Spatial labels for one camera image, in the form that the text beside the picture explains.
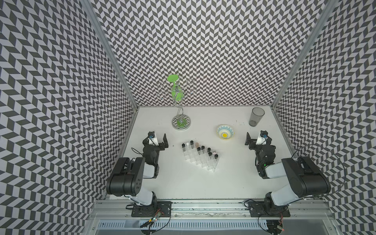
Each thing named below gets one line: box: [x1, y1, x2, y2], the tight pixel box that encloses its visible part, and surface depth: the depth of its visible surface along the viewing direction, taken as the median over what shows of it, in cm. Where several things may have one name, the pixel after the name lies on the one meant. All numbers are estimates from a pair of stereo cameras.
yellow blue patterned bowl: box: [216, 124, 235, 141], surface depth 103 cm
